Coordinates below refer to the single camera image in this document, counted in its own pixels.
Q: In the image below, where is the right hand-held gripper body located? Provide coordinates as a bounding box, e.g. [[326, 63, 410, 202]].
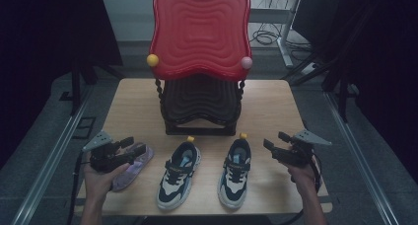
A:
[[271, 128, 333, 169]]

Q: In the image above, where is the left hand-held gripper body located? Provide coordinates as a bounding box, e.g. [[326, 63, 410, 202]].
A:
[[82, 129, 136, 174]]

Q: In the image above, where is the purple translucent sandal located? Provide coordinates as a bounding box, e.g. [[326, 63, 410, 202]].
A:
[[111, 142, 155, 192]]

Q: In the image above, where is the black and white sneaker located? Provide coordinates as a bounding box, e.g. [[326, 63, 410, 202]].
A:
[[217, 132, 252, 210], [156, 135, 202, 211]]

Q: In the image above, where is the red and black shoe rack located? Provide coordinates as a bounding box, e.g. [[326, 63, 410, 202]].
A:
[[146, 0, 254, 137]]

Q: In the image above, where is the person's right hand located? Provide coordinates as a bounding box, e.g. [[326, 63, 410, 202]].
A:
[[281, 154, 321, 193]]

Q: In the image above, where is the person's left hand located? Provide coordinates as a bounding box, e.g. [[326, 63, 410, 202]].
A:
[[83, 161, 131, 203]]

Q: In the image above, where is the white power strip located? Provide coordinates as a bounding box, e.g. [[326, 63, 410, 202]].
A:
[[300, 61, 321, 77]]

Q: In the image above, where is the black metal stand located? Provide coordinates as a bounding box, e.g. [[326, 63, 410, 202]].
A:
[[58, 51, 126, 116], [281, 1, 378, 123]]

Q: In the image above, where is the right hand-held gripper cable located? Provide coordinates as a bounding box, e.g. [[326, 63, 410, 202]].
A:
[[279, 154, 325, 225]]

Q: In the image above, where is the hand-held gripper cable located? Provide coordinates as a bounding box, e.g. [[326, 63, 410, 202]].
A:
[[66, 151, 92, 225], [279, 154, 325, 225]]

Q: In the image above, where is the left hand-held gripper cable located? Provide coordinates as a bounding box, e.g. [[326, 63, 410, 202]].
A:
[[66, 151, 92, 225]]

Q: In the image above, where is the grey metal floor rail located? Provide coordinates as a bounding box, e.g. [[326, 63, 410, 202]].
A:
[[322, 91, 400, 225], [10, 86, 96, 225]]

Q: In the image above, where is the bundle of black floor cables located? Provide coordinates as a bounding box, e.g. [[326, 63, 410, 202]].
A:
[[249, 21, 313, 52]]

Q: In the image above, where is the white desk frame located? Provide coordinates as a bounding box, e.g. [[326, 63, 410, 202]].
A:
[[248, 0, 302, 69]]

